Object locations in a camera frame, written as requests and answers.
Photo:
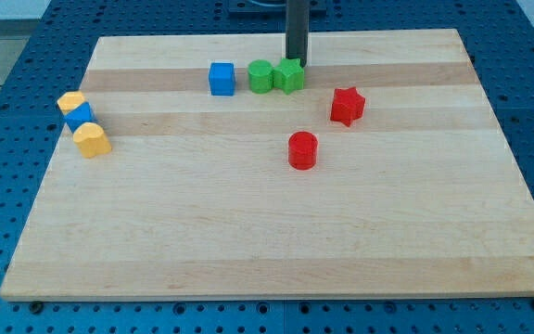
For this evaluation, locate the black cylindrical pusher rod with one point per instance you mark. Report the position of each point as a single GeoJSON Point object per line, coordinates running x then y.
{"type": "Point", "coordinates": [297, 29]}

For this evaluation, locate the red star block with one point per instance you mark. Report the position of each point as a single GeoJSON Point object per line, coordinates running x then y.
{"type": "Point", "coordinates": [347, 106]}

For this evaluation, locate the green star block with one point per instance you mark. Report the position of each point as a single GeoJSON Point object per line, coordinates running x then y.
{"type": "Point", "coordinates": [289, 75]}

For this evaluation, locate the green cylinder block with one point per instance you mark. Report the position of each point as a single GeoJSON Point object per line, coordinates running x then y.
{"type": "Point", "coordinates": [260, 76]}

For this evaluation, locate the blue cube block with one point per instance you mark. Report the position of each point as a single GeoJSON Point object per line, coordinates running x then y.
{"type": "Point", "coordinates": [222, 78]}

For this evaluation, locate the red cylinder block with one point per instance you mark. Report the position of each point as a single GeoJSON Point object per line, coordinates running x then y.
{"type": "Point", "coordinates": [302, 150]}

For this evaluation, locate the light wooden board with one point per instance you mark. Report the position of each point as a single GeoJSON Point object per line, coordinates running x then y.
{"type": "Point", "coordinates": [420, 198]}

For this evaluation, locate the blue triangle block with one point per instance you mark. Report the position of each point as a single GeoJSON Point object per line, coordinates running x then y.
{"type": "Point", "coordinates": [83, 113]}

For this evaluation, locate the yellow heart block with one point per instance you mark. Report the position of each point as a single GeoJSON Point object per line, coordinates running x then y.
{"type": "Point", "coordinates": [91, 140]}

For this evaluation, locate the yellow pentagon block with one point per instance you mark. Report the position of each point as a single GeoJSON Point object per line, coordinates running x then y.
{"type": "Point", "coordinates": [70, 101]}

